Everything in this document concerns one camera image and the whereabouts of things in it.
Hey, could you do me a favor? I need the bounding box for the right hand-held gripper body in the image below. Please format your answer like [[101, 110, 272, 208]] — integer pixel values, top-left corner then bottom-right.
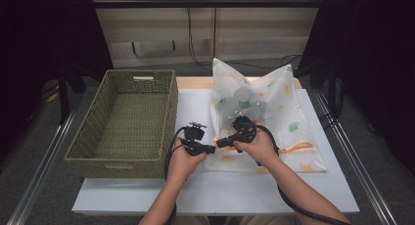
[[228, 103, 261, 153]]

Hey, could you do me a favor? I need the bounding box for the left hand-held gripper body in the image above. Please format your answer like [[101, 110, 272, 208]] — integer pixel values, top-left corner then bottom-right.
[[180, 121, 208, 156]]

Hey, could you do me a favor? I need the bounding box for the leaf print mesh laundry bag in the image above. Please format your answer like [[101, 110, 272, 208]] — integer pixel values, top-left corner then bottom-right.
[[203, 57, 327, 174]]

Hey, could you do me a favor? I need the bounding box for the green woven basket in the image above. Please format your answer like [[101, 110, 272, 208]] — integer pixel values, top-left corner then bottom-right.
[[64, 68, 179, 180]]

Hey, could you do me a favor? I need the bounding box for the person's right hand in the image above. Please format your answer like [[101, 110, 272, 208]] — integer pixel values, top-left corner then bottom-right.
[[234, 120, 280, 167]]

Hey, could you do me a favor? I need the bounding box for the person's left hand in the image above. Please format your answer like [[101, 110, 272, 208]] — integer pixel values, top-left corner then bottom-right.
[[165, 138, 208, 184]]

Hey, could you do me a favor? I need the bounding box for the black metal stand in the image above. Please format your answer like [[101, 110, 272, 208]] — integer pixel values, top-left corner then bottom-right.
[[327, 60, 338, 116], [58, 63, 87, 125]]

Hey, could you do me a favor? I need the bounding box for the black horizontal metal bar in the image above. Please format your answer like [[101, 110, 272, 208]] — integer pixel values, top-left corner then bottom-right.
[[92, 0, 324, 9]]

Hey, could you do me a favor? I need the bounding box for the dark curtain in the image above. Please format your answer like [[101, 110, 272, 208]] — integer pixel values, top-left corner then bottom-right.
[[298, 0, 415, 177], [0, 0, 114, 167]]

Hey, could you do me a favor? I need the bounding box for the right hand-held gripper black cable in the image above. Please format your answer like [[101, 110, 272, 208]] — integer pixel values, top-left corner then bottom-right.
[[255, 123, 351, 225]]

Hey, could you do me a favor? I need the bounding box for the black wall cable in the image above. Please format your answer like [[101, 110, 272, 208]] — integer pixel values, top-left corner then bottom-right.
[[186, 6, 302, 76]]

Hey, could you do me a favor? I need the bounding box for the light wooden post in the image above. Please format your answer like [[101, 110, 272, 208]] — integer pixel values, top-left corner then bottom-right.
[[212, 0, 219, 60]]

